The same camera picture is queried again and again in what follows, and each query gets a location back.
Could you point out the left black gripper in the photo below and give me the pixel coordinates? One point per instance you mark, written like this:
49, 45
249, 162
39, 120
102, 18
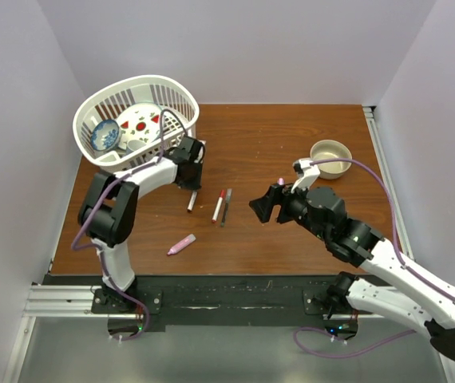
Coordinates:
195, 183

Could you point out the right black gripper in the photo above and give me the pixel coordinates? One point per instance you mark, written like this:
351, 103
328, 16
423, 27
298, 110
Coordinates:
277, 195

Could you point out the green gel pen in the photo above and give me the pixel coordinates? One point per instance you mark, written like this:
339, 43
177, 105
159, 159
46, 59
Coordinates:
225, 211

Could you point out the white red marker pen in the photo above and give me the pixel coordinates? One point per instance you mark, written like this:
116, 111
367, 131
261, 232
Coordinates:
216, 211

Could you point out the white black marker pen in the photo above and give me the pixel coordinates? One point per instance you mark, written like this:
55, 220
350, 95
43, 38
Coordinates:
192, 201

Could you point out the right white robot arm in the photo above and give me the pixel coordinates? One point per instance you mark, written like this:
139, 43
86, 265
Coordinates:
419, 300

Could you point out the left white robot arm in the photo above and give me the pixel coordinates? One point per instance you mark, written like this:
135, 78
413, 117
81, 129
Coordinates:
107, 214

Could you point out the pink highlighter pen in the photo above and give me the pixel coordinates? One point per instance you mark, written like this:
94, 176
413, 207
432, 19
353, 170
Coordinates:
178, 247

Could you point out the white plastic dish basket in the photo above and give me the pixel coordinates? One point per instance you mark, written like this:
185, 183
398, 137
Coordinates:
178, 116

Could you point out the white cup in basket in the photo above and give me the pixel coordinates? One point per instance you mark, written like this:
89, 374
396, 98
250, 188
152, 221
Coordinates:
133, 146

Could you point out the white plate with fruit pattern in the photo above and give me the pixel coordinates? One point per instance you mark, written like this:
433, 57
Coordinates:
139, 122

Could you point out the beige ceramic bowl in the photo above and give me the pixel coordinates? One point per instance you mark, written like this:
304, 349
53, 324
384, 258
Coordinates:
331, 150

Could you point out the blue patterned bowl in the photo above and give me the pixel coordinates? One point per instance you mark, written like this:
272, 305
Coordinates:
105, 136

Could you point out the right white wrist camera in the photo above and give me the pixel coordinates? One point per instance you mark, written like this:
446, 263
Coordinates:
307, 173

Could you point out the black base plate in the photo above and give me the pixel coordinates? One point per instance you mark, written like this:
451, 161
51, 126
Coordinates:
243, 300

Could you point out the aluminium frame rail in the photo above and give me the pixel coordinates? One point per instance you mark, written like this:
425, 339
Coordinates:
59, 301

